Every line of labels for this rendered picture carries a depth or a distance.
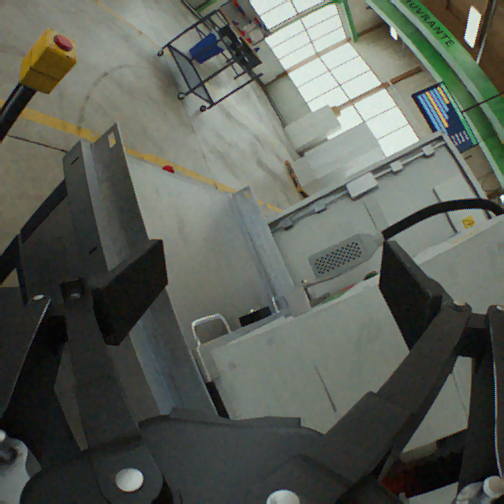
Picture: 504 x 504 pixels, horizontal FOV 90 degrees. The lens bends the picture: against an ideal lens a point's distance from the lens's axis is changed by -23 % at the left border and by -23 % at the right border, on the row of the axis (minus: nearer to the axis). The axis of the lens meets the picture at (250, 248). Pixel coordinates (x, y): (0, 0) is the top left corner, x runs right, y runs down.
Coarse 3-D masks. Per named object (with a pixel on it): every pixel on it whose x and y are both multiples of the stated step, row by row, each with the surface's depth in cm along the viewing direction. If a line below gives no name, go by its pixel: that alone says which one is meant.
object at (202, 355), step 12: (288, 312) 77; (252, 324) 58; (264, 324) 62; (228, 336) 49; (240, 336) 52; (192, 348) 46; (204, 348) 43; (216, 348) 45; (204, 360) 41; (204, 372) 41; (216, 372) 42
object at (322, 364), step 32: (448, 256) 32; (480, 256) 30; (448, 288) 31; (480, 288) 30; (320, 320) 38; (352, 320) 36; (384, 320) 34; (224, 352) 43; (256, 352) 41; (288, 352) 39; (320, 352) 37; (352, 352) 36; (384, 352) 34; (224, 384) 42; (256, 384) 40; (288, 384) 39; (320, 384) 37; (352, 384) 35; (448, 384) 31; (256, 416) 40; (288, 416) 39; (320, 416) 37; (448, 416) 30
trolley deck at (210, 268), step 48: (96, 192) 48; (144, 192) 61; (192, 192) 79; (96, 240) 45; (192, 240) 69; (240, 240) 92; (192, 288) 61; (240, 288) 79; (192, 336) 54; (144, 384) 40
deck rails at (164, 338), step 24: (96, 144) 51; (120, 144) 48; (96, 168) 50; (120, 168) 48; (120, 192) 47; (240, 192) 101; (120, 216) 47; (240, 216) 99; (120, 240) 47; (144, 240) 45; (264, 240) 97; (264, 264) 97; (288, 288) 93; (168, 312) 43; (144, 336) 44; (168, 336) 43; (168, 360) 43; (192, 360) 41; (168, 384) 43; (192, 384) 41; (192, 408) 41
